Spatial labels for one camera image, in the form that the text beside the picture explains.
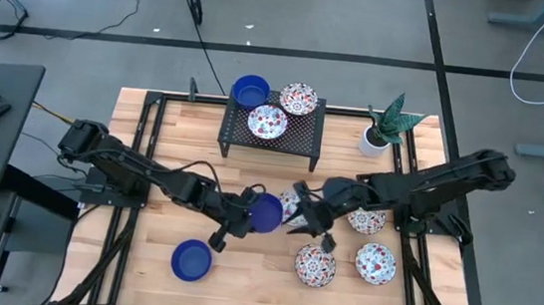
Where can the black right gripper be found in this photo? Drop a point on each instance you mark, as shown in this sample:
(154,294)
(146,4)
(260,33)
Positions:
(329,203)

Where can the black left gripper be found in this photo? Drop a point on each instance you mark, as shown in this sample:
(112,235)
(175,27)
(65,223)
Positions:
(233,211)

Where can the red bowl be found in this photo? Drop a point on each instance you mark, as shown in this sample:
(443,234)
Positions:
(375,263)
(267,122)
(365,222)
(291,209)

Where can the blue mini bowl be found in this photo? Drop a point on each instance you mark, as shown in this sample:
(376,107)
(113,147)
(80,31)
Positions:
(268,214)
(191,260)
(250,93)

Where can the black bowl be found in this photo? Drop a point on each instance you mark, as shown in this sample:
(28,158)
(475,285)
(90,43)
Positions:
(315,267)
(298,99)

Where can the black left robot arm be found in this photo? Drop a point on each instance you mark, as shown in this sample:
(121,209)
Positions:
(126,163)

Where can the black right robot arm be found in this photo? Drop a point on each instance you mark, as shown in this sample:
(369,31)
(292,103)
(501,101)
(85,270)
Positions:
(449,182)

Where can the black perforated metal rack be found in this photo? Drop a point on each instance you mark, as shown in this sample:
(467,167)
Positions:
(298,135)

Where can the white plant pot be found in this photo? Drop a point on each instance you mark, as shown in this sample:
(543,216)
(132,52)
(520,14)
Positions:
(367,149)

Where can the green snake plant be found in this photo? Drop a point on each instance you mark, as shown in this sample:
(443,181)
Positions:
(395,119)

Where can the black aluminium table frame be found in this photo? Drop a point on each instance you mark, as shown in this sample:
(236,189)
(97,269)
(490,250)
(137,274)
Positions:
(182,97)

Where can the black frame bracket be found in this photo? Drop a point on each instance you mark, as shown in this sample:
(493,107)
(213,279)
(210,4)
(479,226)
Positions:
(193,89)

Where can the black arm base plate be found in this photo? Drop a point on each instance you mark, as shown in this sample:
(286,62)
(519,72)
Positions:
(456,213)
(97,198)

